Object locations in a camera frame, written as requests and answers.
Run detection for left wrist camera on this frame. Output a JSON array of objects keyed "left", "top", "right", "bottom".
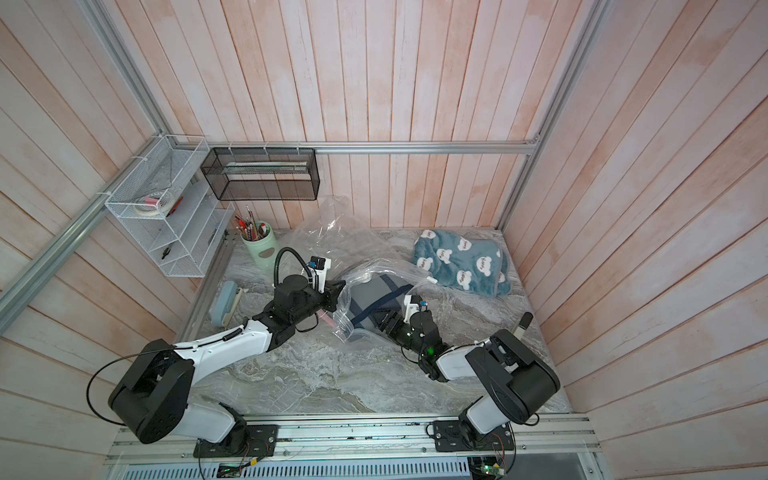
[{"left": 307, "top": 256, "right": 332, "bottom": 293}]

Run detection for clear plastic vacuum bag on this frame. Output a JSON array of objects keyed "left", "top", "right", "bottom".
[{"left": 286, "top": 196, "right": 434, "bottom": 341}]

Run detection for tape roll on shelf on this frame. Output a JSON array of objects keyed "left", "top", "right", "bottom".
[{"left": 133, "top": 192, "right": 176, "bottom": 218}]

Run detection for teal bear print blanket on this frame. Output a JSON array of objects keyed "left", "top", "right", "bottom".
[{"left": 413, "top": 230, "right": 511, "bottom": 297}]

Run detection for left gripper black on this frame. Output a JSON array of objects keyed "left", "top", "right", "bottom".
[{"left": 292, "top": 279, "right": 346, "bottom": 324}]

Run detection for black mesh wall basket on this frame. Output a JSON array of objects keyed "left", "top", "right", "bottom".
[{"left": 201, "top": 147, "right": 321, "bottom": 201}]

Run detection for green pen cup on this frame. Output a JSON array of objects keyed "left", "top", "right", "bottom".
[{"left": 241, "top": 222, "right": 280, "bottom": 272}]

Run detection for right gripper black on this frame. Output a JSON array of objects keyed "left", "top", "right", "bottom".
[{"left": 372, "top": 310, "right": 429, "bottom": 360}]

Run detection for white wire shelf rack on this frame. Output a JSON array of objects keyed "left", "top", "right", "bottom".
[{"left": 105, "top": 135, "right": 234, "bottom": 278}]

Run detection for pens in cup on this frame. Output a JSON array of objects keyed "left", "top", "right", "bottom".
[{"left": 234, "top": 208, "right": 272, "bottom": 242}]

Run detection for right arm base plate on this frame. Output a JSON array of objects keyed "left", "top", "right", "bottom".
[{"left": 425, "top": 420, "right": 515, "bottom": 453}]

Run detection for aluminium rail base frame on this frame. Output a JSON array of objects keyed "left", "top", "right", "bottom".
[{"left": 103, "top": 413, "right": 612, "bottom": 479}]

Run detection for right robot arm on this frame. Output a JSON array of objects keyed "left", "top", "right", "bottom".
[{"left": 373, "top": 309, "right": 560, "bottom": 451}]

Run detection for grey navy cloth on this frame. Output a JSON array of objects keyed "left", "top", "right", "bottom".
[{"left": 349, "top": 274, "right": 414, "bottom": 340}]

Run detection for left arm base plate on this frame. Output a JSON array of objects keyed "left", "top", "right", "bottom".
[{"left": 193, "top": 424, "right": 279, "bottom": 460}]

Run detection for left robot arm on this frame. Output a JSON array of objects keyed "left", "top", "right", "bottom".
[{"left": 108, "top": 275, "right": 346, "bottom": 445}]

